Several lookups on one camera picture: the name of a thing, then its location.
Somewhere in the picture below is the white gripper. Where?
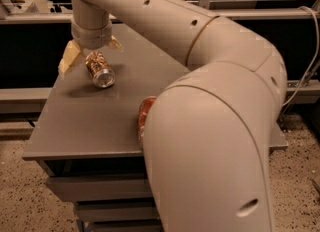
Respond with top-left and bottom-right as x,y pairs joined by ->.
58,20 -> 123,75

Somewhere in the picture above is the gold orange soda can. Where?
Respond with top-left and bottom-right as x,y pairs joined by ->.
85,51 -> 115,88

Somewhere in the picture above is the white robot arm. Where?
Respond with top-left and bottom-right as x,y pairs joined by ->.
72,0 -> 287,232

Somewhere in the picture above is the red orange soda can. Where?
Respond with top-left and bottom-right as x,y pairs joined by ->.
138,96 -> 156,143

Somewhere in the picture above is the grey drawer cabinet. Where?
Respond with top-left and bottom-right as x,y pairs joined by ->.
22,22 -> 289,232

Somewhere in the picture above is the top grey drawer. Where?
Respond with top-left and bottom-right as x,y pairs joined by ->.
46,174 -> 152,202

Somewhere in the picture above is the grey drawer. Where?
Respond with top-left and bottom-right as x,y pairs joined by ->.
92,220 -> 163,232
75,198 -> 158,222
46,174 -> 152,202

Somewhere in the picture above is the middle grey drawer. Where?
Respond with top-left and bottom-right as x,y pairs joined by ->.
75,198 -> 158,222

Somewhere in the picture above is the bottom grey drawer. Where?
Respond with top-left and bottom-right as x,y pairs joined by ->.
92,220 -> 163,232

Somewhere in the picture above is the grey metal rail frame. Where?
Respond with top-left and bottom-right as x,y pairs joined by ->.
1,0 -> 319,23

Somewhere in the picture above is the white cable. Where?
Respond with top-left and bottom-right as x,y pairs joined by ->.
281,5 -> 320,108

